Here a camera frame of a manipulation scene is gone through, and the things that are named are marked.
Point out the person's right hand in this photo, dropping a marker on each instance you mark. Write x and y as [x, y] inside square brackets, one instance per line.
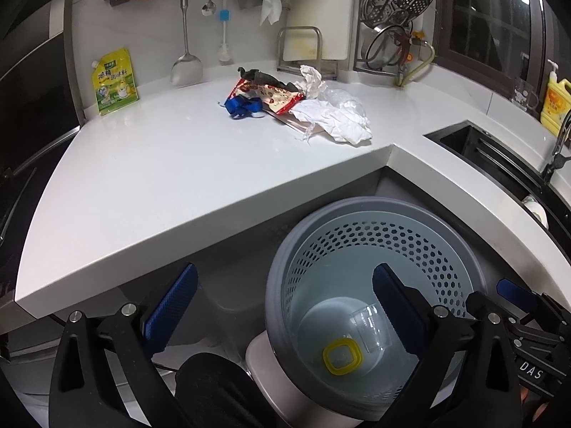
[537, 408]

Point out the yellow green seasoning pouch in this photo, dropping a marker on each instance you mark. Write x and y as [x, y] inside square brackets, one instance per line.
[113, 82]

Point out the small white tissue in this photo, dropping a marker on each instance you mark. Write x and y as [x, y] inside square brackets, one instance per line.
[312, 80]

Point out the blue plastic wrapper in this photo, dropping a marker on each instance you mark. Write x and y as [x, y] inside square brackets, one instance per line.
[241, 106]

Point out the white dish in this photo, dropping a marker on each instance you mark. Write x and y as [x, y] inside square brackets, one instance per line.
[537, 212]

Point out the red snack wrapper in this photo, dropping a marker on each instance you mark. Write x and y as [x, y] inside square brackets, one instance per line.
[276, 96]

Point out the clear plastic bag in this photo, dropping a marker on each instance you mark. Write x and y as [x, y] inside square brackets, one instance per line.
[343, 100]

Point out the metal cutting board rack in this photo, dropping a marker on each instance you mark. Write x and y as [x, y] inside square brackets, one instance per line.
[308, 69]

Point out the white rounded plastic container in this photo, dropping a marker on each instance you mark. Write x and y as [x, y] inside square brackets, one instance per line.
[263, 365]

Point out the gas valve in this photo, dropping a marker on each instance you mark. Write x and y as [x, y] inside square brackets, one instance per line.
[412, 42]

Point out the yellow dish soap bottle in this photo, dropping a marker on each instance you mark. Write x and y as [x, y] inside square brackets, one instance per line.
[555, 102]

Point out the large white paper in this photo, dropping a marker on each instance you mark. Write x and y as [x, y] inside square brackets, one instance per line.
[334, 120]

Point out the blue white bottle brush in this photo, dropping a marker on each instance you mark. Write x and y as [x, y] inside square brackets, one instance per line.
[224, 14]

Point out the dark faucet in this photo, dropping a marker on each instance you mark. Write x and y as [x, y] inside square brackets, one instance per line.
[557, 156]

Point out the grey perforated waste bin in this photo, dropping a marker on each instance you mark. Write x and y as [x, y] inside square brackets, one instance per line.
[339, 249]

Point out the clear plastic cup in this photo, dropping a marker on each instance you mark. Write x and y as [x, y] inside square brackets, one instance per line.
[370, 330]

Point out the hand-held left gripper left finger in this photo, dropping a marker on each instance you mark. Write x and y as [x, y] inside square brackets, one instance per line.
[171, 303]

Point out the black wrapper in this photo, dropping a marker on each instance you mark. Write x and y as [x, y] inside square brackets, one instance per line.
[263, 78]

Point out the metal spatula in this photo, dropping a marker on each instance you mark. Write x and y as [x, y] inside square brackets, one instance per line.
[187, 69]

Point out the white cutting board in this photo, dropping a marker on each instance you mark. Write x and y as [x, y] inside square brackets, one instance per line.
[321, 0]

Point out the dark cloth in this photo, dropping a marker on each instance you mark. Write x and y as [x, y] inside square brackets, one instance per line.
[214, 392]

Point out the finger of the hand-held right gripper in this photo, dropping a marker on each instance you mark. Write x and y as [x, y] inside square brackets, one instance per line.
[517, 292]

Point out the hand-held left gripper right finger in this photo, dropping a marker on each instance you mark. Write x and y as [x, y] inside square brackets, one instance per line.
[392, 303]

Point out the black kitchen sink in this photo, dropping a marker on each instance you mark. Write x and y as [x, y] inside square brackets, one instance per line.
[473, 147]

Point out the dark window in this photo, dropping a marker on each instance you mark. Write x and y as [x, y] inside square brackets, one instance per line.
[490, 9]

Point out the printed drinking glass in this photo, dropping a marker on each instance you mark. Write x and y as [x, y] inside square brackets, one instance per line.
[524, 93]

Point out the glass pot lid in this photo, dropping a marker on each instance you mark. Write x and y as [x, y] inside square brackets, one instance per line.
[379, 51]

